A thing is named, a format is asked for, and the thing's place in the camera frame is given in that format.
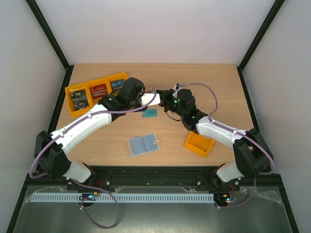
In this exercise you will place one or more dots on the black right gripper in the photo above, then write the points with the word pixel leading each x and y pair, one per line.
pixel 164 97

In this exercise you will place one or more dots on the teal green card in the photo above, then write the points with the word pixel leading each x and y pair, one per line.
pixel 149 113

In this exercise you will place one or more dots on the beige leather card holder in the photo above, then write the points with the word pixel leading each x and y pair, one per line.
pixel 145 144

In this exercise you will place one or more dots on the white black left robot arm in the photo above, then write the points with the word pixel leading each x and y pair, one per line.
pixel 51 149

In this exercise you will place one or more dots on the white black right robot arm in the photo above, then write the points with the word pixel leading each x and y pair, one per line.
pixel 251 152

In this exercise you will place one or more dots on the blue card stack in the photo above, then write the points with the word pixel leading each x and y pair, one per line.
pixel 117 83

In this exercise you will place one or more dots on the red card stack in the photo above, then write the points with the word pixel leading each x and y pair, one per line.
pixel 98 91

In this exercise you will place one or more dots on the black card stack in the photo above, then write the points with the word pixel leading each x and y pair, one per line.
pixel 78 95

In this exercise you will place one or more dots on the small yellow bin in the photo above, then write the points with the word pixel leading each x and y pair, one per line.
pixel 199 144

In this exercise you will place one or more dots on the yellow three-compartment bin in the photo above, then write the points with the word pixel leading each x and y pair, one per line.
pixel 87 85

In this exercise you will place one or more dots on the white slotted cable duct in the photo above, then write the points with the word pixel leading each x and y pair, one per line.
pixel 122 198

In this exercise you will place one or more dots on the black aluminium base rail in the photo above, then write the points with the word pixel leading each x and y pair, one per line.
pixel 200 178

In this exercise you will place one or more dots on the black right frame post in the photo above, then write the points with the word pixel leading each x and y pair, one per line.
pixel 261 33

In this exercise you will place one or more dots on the black frame post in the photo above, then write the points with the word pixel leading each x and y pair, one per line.
pixel 35 9
pixel 261 33

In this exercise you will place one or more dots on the black left frame post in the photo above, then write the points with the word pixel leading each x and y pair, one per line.
pixel 35 9

